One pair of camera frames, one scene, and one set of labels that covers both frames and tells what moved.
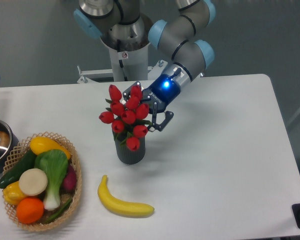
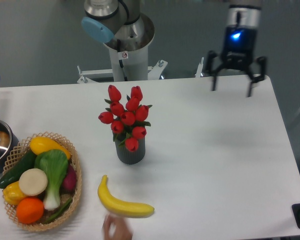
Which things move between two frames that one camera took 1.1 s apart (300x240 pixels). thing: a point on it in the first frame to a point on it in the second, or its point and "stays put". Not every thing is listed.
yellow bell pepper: [12, 193] stays put
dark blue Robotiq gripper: [163, 91] to [238, 50]
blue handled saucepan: [2, 140] stays put
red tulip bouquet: [127, 116] stays put
